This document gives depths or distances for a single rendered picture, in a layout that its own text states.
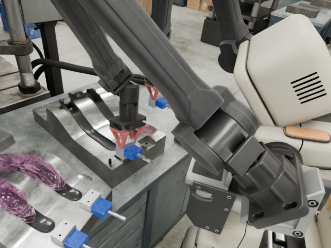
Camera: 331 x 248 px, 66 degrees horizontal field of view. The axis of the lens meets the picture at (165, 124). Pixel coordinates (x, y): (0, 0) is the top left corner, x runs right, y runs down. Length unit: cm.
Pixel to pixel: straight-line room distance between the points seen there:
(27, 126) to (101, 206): 56
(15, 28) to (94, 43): 78
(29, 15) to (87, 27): 95
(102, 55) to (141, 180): 47
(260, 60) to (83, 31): 32
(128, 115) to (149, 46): 44
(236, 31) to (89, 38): 38
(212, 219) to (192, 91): 41
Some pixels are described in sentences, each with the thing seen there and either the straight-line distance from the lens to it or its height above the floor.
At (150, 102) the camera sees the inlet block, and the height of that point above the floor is 93.
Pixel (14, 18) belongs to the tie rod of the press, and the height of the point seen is 114.
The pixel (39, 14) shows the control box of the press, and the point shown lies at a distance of 149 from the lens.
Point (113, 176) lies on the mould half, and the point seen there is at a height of 86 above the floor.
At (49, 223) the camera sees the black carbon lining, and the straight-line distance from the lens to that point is 77.
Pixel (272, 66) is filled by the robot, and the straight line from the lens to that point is 46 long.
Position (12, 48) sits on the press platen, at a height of 102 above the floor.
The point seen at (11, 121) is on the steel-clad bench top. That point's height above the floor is 80.
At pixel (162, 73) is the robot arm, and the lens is 33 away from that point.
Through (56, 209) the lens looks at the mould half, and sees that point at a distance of 79.
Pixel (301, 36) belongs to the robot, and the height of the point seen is 138.
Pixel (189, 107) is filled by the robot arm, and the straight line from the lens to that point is 35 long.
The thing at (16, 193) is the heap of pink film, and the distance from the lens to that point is 78.
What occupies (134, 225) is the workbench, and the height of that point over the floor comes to 47.
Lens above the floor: 148
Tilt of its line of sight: 36 degrees down
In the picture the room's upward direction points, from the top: 8 degrees clockwise
